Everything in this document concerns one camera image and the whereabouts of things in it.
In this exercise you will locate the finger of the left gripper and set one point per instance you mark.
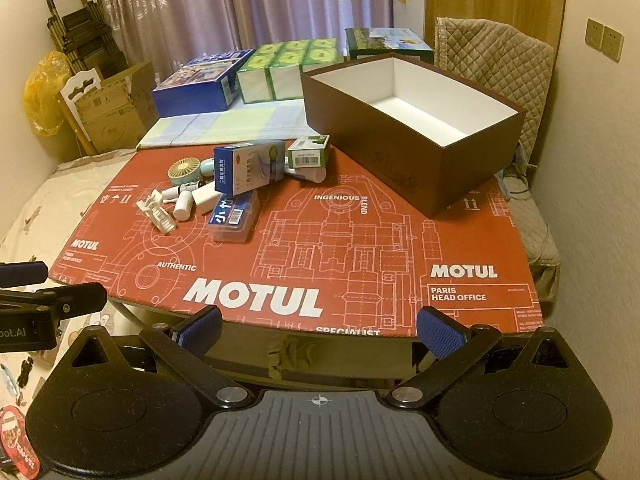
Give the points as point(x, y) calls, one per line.
point(50, 305)
point(23, 273)

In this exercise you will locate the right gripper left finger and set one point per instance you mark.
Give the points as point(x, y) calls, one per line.
point(182, 348)

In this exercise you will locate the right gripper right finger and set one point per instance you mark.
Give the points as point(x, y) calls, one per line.
point(457, 350)

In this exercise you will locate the white hair claw clip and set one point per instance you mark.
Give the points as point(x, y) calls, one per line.
point(152, 208)

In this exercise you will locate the white pill bottle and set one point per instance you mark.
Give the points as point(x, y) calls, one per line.
point(183, 206)

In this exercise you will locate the clear blue floss case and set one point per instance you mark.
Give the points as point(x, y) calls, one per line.
point(234, 217)

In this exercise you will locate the white plug adapter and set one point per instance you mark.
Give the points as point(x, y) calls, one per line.
point(205, 198)

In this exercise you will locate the mint handheld fan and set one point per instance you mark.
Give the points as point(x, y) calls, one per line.
point(190, 169)

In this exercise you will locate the blue white medicine box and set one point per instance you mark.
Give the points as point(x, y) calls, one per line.
point(245, 166)

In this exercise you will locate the green white spray box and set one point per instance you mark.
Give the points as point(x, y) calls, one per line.
point(309, 152)

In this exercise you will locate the white cream tube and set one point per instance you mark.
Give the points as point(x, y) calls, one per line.
point(313, 174)

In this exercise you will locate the red Motul cardboard mat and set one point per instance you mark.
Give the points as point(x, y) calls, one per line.
point(344, 257)

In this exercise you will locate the yellow plastic bag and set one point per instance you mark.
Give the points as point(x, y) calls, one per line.
point(40, 90)

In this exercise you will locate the brown cardboard box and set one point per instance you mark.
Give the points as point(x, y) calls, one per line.
point(112, 113)

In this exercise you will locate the brown open storage box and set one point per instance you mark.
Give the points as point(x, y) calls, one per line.
point(428, 134)

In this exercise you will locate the black folding cart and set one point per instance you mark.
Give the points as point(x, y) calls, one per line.
point(86, 40)

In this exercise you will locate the blue flat puzzle box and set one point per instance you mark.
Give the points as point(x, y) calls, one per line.
point(206, 84)

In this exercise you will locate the quilted beige chair cover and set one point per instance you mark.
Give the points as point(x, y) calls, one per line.
point(500, 58)

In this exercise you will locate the green tissue pack bundle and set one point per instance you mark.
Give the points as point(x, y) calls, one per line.
point(274, 71)

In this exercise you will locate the pink curtain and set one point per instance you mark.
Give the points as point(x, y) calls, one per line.
point(168, 33)

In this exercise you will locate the green landscape milk carton box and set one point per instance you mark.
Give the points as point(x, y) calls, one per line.
point(363, 42)

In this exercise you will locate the wall socket plates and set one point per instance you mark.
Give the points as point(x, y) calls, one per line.
point(602, 38)

